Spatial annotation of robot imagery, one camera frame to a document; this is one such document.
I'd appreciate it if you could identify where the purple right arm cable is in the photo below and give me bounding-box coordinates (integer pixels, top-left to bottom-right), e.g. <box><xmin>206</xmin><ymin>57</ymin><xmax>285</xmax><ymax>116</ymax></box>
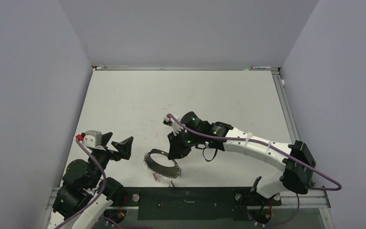
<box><xmin>167</xmin><ymin>114</ymin><xmax>343</xmax><ymax>191</ymax></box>

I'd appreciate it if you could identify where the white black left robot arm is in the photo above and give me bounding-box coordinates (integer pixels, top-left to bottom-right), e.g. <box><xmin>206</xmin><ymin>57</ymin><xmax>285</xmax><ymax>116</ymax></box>
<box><xmin>48</xmin><ymin>130</ymin><xmax>134</xmax><ymax>229</ymax></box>

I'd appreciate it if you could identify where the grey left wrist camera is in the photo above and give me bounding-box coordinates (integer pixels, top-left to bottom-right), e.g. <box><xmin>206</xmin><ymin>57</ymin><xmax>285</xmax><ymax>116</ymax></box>
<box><xmin>75</xmin><ymin>130</ymin><xmax>102</xmax><ymax>148</ymax></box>

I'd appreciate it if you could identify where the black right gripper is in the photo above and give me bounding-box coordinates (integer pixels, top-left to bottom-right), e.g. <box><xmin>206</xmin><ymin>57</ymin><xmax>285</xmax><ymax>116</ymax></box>
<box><xmin>168</xmin><ymin>126</ymin><xmax>202</xmax><ymax>159</ymax></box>

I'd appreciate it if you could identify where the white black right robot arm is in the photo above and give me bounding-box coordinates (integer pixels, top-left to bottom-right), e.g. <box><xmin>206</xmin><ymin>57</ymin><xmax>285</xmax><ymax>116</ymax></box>
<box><xmin>163</xmin><ymin>112</ymin><xmax>316</xmax><ymax>204</ymax></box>

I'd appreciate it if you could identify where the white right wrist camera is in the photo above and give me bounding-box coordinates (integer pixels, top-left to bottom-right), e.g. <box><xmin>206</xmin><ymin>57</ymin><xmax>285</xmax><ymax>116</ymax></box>
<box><xmin>163</xmin><ymin>114</ymin><xmax>185</xmax><ymax>138</ymax></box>

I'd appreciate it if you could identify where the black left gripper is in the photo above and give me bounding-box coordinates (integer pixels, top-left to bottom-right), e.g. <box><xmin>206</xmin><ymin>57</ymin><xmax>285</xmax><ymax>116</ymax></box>
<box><xmin>88</xmin><ymin>131</ymin><xmax>133</xmax><ymax>188</ymax></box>

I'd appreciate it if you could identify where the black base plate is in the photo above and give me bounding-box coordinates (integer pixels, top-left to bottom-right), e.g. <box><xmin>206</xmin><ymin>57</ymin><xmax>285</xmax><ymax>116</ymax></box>
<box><xmin>105</xmin><ymin>187</ymin><xmax>282</xmax><ymax>221</ymax></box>

